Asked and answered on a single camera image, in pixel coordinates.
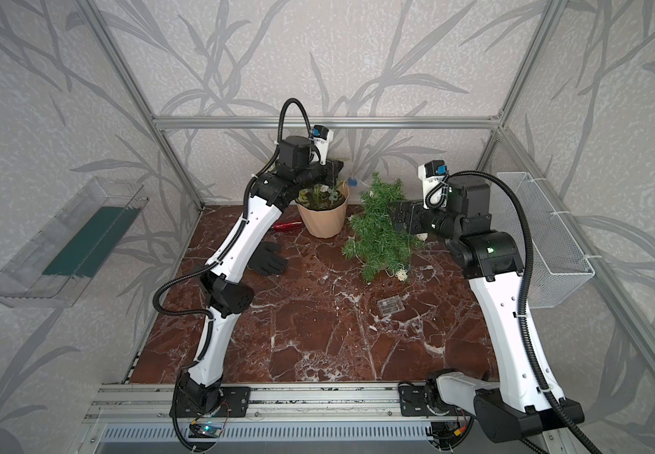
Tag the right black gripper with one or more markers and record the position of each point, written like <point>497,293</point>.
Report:
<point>415,209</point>

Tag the clear plastic battery box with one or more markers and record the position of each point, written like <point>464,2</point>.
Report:
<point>390,306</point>

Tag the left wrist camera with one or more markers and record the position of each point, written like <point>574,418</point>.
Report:
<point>321,137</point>

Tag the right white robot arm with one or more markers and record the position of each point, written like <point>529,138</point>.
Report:
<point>488,234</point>

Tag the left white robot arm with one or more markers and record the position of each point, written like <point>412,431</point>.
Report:
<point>298,163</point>

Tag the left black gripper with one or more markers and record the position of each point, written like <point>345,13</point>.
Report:
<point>332,170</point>

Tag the potted white flower plant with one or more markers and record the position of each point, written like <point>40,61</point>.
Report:
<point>323,208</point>

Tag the clear plastic wall tray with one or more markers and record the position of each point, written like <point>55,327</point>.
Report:
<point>56,266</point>

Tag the green circuit board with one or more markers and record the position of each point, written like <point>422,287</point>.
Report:
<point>205,430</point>

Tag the black work glove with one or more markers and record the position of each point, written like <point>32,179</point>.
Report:
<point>266,259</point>

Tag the small green christmas tree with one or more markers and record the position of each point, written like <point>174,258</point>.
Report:
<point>381,227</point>

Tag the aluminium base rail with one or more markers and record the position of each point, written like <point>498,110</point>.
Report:
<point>262,412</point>

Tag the white wire mesh basket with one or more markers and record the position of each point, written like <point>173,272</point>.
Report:
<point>560,266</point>

